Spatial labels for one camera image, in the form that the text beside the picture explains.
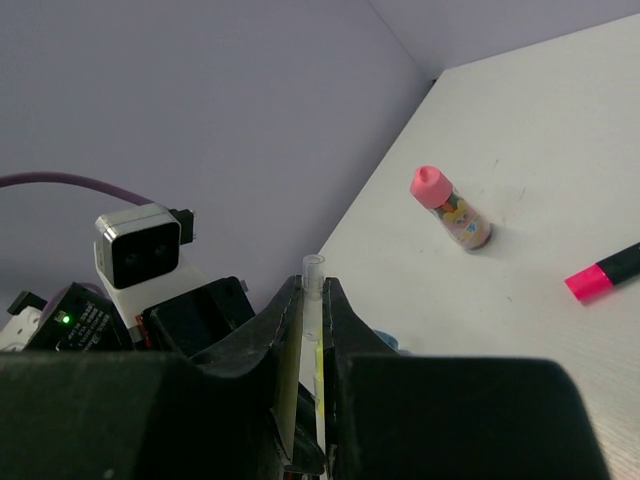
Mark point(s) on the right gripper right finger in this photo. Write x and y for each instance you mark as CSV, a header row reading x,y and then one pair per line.
x,y
395,416

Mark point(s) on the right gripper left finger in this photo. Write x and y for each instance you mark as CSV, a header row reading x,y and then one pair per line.
x,y
228,412

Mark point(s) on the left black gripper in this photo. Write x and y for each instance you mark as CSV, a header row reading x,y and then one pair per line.
x,y
84,320

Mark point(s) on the yellow gel pen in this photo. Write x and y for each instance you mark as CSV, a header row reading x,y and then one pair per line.
x,y
312,283

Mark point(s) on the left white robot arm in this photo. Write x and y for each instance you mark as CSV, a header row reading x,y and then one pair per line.
x,y
28,312

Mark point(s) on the blue labelled tub lying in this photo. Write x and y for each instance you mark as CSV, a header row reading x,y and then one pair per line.
x,y
391,342

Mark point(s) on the pink capped eraser bottle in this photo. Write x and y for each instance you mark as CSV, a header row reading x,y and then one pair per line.
x,y
463,222

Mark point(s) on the pink black highlighter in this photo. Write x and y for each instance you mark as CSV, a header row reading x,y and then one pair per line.
x,y
604,275

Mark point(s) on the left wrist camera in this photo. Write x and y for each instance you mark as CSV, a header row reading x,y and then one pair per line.
x,y
137,254

